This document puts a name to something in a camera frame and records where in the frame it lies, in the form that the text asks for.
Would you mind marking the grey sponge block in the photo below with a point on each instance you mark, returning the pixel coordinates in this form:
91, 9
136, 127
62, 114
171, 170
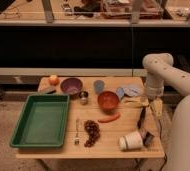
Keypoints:
48, 90

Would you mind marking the blue plastic cup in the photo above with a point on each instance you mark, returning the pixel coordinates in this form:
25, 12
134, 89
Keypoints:
98, 86

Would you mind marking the small metal cup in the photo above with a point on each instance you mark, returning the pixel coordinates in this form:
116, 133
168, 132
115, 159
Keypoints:
83, 96

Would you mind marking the purple bowl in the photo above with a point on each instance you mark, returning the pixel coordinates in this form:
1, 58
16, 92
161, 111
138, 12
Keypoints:
71, 86

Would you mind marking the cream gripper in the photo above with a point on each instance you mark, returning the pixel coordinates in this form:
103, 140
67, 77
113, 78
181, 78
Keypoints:
157, 107

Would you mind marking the yellow banana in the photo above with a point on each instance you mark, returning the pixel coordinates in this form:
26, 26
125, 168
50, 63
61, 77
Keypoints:
136, 104

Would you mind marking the black dish brush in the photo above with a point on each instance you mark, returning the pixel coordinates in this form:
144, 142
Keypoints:
147, 137

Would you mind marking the orange fruit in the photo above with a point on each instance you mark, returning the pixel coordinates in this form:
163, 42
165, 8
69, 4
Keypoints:
53, 80

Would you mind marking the metal fork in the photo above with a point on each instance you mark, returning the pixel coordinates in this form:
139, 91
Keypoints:
76, 141

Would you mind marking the red bowl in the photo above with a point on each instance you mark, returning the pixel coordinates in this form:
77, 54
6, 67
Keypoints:
107, 101

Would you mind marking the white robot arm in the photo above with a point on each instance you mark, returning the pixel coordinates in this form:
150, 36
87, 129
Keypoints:
172, 84

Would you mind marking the bunch of dark grapes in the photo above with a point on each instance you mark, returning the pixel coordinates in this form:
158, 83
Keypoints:
93, 130

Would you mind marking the light blue cloth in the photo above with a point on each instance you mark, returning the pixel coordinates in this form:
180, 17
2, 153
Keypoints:
130, 90

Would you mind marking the wooden table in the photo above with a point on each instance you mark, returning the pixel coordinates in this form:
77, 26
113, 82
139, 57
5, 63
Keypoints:
107, 146

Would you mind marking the green plastic tray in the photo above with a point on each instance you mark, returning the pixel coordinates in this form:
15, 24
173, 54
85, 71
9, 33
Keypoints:
42, 122

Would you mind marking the white paper cup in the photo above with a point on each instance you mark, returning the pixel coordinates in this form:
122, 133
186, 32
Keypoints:
131, 141

